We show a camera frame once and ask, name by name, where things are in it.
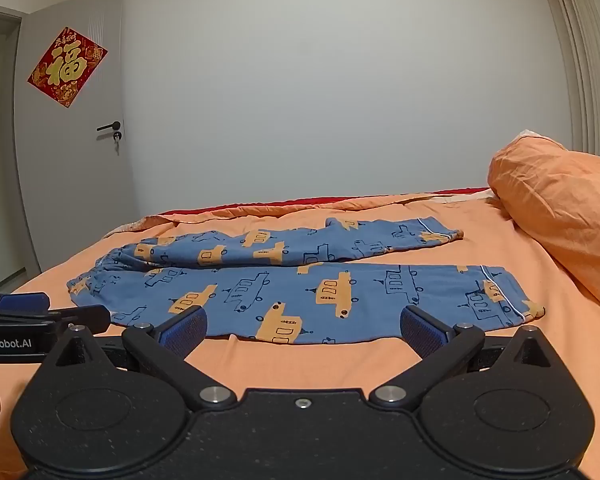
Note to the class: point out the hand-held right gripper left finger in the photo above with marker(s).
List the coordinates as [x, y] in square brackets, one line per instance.
[186, 331]

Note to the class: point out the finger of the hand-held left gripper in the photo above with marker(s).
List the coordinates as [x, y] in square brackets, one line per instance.
[22, 302]
[80, 317]

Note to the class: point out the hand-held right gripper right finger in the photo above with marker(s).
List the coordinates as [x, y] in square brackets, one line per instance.
[422, 331]

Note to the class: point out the blue pants with yellow print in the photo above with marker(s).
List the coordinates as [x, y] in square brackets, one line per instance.
[330, 290]

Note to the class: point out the orange blanket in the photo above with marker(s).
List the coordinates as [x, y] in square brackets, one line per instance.
[480, 247]

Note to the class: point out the grey door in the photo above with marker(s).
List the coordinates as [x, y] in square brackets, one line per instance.
[75, 185]

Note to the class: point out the red bed sheet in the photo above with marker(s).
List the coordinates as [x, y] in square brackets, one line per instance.
[280, 201]

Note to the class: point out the door lock with key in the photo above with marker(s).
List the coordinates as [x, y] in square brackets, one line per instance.
[117, 139]

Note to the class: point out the orange pillow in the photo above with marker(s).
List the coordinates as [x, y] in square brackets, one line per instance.
[555, 200]

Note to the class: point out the red diamond door decoration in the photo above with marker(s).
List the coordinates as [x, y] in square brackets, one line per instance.
[67, 67]

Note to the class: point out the beige curtain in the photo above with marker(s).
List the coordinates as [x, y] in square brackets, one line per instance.
[590, 60]

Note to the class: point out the grey door frame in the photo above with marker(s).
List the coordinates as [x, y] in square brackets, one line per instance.
[17, 110]

